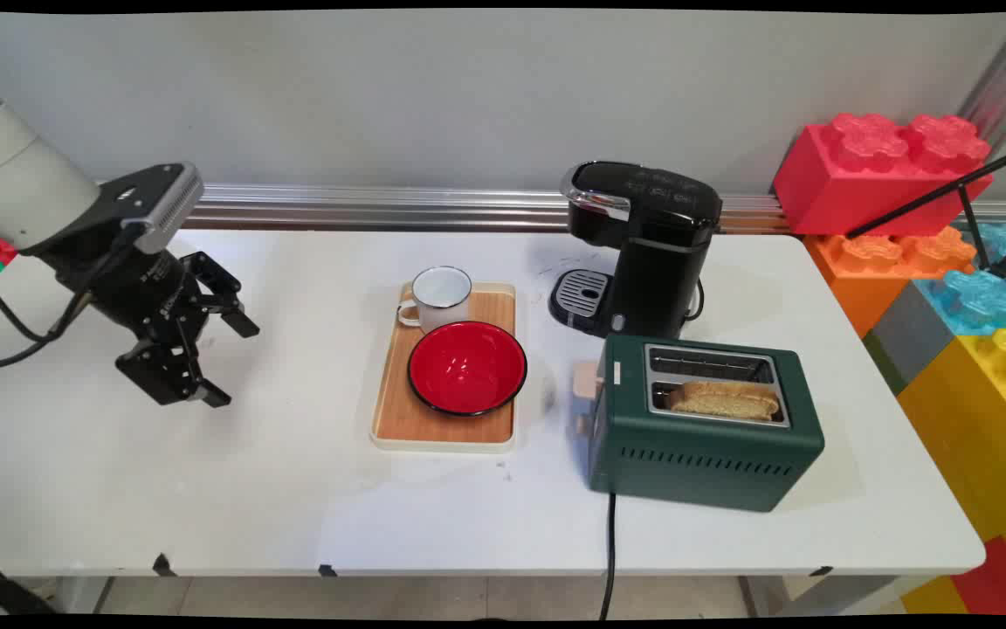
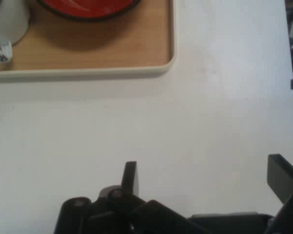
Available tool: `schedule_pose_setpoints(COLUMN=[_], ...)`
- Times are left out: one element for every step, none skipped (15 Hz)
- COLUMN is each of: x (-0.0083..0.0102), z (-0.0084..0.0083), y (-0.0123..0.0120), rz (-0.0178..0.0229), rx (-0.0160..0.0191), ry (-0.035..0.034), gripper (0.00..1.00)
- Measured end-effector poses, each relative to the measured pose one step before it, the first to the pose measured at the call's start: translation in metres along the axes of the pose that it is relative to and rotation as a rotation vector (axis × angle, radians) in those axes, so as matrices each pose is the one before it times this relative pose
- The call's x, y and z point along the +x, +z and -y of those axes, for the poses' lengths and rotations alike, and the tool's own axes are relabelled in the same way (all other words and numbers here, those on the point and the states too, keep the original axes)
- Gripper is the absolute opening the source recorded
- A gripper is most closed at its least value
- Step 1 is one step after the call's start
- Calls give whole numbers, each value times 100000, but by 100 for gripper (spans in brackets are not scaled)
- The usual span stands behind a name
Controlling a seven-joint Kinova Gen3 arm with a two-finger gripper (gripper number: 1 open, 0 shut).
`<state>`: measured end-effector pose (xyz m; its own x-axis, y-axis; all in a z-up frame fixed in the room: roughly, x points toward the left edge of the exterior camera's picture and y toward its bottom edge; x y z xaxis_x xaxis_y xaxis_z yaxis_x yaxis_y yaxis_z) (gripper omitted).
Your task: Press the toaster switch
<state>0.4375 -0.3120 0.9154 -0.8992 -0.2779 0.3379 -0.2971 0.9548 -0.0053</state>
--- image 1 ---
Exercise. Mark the big blue building block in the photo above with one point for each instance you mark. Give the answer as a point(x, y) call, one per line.
point(983, 301)

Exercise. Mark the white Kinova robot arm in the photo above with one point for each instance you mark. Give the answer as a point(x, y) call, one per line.
point(18, 179)

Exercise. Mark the wooden tray with cream rim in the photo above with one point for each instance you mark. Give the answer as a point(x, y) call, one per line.
point(398, 411)

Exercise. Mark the green two-slot toaster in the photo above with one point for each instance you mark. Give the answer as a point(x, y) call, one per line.
point(695, 463)

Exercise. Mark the big grey building block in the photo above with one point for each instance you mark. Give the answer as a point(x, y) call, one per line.
point(913, 332)

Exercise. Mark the black coffee machine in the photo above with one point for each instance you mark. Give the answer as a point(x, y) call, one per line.
point(656, 262)

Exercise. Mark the red enamel bowl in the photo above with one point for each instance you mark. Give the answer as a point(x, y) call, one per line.
point(466, 369)

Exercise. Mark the big red building block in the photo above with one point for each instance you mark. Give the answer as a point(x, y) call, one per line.
point(861, 188)

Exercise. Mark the big orange building block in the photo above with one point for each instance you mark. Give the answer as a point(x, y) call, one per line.
point(861, 279)

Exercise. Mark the black tripod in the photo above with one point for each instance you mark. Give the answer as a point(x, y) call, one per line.
point(970, 210)

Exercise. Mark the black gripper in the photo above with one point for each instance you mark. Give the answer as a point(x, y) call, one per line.
point(143, 293)

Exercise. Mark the toasted bread slice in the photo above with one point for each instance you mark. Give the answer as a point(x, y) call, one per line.
point(723, 401)

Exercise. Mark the big yellow building block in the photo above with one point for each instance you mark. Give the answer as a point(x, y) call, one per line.
point(983, 437)

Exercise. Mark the white enamel mug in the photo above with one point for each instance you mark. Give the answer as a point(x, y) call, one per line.
point(442, 293)

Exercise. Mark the black silver wrist camera box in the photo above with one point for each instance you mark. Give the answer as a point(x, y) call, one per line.
point(154, 203)

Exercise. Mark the aluminium upright profile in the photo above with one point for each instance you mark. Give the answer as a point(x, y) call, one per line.
point(1005, 79)

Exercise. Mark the aluminium rail along wall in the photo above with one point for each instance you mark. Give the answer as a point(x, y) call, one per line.
point(381, 208)

